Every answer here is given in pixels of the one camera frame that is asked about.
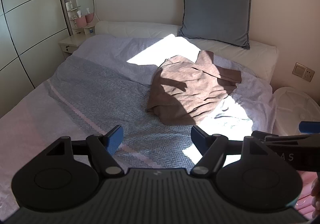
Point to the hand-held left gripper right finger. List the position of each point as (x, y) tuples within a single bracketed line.
[(199, 139)]

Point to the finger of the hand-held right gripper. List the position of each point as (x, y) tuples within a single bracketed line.
[(310, 127), (272, 136)]

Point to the cream nightstand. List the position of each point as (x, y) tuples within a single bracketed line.
[(71, 42)]

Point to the cream panelled wardrobe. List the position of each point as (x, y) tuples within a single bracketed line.
[(27, 26)]

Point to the pink tissue holder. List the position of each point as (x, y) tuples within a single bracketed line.
[(81, 21)]

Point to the grey square cushion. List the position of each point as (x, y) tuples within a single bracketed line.
[(216, 9)]

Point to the pale herringbone bed blanket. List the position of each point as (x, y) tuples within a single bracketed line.
[(105, 89)]

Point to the person's right hand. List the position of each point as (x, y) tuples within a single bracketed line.
[(316, 194)]

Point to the white small organizer shelf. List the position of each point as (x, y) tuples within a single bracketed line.
[(71, 11)]

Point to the white long pillow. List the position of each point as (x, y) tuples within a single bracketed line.
[(140, 28)]

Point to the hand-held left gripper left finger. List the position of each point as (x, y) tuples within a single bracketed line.
[(115, 139)]

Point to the brown garment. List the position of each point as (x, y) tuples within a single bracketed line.
[(190, 89)]

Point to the beige wall socket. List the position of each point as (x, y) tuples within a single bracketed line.
[(303, 72)]

